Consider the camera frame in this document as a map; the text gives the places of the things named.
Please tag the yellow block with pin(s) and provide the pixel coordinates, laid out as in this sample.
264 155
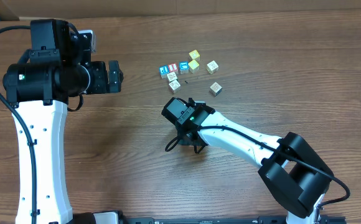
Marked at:
193 66
194 55

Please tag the yellow block lower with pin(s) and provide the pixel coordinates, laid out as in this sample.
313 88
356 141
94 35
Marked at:
193 66

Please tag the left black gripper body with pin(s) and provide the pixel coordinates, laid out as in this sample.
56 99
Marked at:
114 76

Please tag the yellow block upper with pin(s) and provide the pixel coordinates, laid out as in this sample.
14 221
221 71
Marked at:
194 55

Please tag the natural wood picture block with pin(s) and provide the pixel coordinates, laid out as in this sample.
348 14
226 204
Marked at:
172 76

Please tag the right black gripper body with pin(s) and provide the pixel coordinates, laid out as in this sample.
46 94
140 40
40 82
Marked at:
188 140

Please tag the red letter I block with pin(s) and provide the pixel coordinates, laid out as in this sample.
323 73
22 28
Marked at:
173 68

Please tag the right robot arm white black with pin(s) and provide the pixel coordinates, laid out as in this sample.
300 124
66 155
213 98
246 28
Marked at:
293 172

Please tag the natural block letter B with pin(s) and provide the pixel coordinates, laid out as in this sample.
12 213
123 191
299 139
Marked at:
215 89

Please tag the wood block red side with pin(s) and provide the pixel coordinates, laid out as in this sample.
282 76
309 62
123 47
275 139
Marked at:
175 86

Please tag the blue letter P block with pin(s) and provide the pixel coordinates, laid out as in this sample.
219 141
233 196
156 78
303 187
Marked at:
163 71

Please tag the natural wood block right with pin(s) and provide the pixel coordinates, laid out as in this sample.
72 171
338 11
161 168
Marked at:
212 67

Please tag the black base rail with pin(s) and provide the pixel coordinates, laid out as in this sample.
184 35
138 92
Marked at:
259 220

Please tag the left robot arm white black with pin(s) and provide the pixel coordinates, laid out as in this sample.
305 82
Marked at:
38 87

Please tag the cardboard box edge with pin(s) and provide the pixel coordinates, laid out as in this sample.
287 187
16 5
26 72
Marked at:
71 9

